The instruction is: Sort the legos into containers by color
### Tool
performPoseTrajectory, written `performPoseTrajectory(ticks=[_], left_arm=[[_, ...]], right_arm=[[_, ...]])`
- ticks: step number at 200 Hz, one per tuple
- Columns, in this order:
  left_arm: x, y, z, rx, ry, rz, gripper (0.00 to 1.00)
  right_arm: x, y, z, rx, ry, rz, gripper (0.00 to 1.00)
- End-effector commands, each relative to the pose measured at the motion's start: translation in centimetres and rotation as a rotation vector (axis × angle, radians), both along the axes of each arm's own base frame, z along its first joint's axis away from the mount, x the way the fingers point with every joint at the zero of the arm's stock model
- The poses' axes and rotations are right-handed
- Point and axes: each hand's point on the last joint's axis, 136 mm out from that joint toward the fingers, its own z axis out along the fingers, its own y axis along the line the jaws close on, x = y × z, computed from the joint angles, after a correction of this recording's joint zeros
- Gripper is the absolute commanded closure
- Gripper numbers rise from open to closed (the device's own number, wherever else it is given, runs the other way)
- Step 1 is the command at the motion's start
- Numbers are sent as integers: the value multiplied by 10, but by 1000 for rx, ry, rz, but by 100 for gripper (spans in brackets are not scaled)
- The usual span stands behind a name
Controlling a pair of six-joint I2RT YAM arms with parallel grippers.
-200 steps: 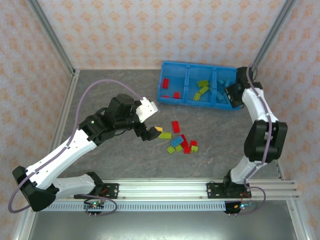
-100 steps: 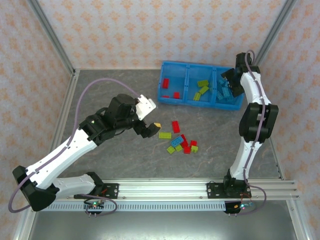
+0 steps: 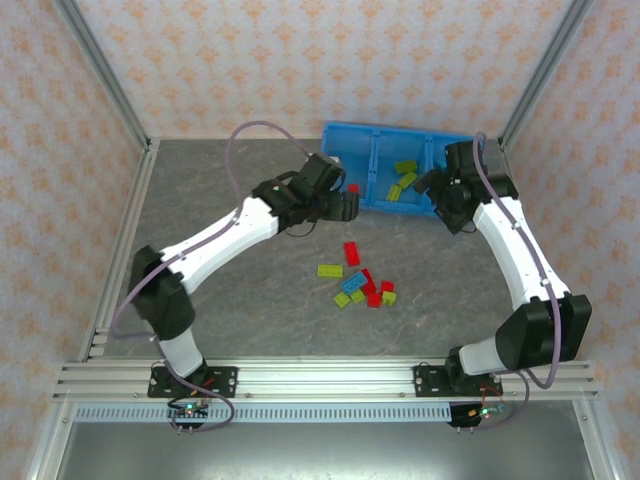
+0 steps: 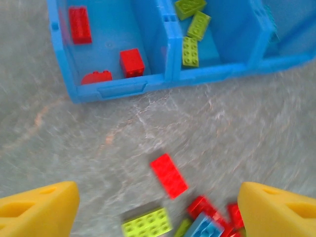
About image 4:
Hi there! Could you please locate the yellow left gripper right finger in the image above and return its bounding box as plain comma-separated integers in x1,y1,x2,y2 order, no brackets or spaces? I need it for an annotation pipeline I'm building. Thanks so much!
237,182,316,237

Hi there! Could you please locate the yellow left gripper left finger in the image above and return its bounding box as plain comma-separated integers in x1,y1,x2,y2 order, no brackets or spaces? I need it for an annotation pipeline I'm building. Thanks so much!
0,181,80,237

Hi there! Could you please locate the blue lego brick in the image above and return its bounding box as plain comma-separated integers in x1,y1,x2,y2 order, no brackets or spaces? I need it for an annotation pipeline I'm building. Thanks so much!
184,211,225,237
265,4,278,44

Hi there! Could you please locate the lime green lego brick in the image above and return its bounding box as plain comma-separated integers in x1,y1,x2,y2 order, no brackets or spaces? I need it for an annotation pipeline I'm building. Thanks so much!
174,217,193,237
187,10,212,41
182,36,199,68
174,0,207,21
120,206,173,237

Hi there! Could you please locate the red two-by-four lego brick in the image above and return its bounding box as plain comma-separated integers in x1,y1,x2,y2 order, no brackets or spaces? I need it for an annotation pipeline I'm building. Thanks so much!
68,6,93,45
150,153,189,199

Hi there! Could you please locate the red arched lego brick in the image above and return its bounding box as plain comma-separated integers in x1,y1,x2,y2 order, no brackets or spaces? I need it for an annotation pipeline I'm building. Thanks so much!
80,70,113,85

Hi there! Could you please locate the red two-by-two lego brick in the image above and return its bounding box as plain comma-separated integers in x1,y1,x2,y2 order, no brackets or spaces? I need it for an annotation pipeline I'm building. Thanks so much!
119,48,146,79

